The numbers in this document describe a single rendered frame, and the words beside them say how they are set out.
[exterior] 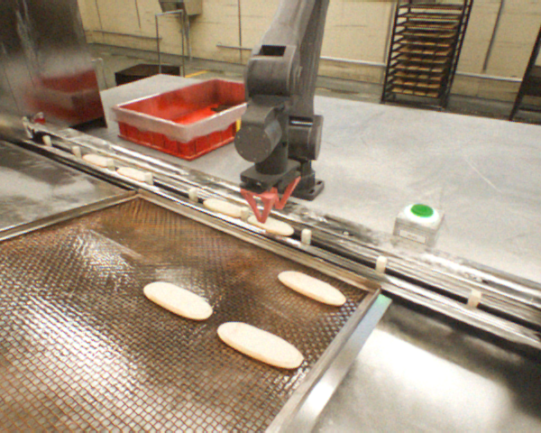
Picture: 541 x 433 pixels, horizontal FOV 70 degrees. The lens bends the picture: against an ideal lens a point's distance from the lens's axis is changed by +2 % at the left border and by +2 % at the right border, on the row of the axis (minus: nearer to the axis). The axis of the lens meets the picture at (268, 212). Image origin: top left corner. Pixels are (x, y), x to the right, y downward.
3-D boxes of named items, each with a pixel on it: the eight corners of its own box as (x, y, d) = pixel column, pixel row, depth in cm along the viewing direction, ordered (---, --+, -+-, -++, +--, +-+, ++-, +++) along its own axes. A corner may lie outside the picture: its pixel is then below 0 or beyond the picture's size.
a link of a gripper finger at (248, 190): (290, 216, 72) (292, 171, 67) (270, 234, 67) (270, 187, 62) (261, 206, 75) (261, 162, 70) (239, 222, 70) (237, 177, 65)
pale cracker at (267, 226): (297, 229, 73) (298, 225, 72) (287, 239, 70) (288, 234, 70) (254, 215, 77) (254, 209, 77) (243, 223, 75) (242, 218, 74)
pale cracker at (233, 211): (248, 212, 78) (248, 207, 78) (236, 220, 76) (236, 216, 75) (211, 198, 83) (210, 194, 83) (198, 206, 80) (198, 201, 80)
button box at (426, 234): (435, 258, 76) (450, 210, 70) (425, 281, 70) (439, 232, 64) (394, 244, 80) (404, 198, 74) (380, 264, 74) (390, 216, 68)
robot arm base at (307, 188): (325, 186, 94) (281, 176, 99) (328, 155, 90) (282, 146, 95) (312, 201, 88) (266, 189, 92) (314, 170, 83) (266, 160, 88)
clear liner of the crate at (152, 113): (286, 116, 138) (287, 88, 132) (189, 163, 104) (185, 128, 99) (215, 101, 154) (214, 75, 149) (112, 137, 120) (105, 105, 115)
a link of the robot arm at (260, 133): (304, 63, 58) (251, 60, 60) (286, 80, 49) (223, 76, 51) (300, 138, 65) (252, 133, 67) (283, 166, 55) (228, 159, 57)
